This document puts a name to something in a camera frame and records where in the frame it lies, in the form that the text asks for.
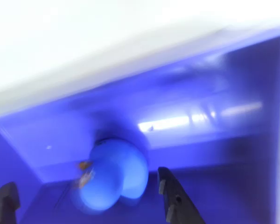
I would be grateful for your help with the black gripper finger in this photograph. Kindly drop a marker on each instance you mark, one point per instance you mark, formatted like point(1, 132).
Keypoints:
point(177, 198)
point(7, 203)

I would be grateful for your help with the blue rubber duck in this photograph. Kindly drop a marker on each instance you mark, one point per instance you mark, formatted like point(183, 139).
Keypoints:
point(116, 172)

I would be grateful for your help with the blue plastic box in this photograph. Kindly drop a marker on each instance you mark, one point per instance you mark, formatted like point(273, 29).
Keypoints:
point(200, 144)

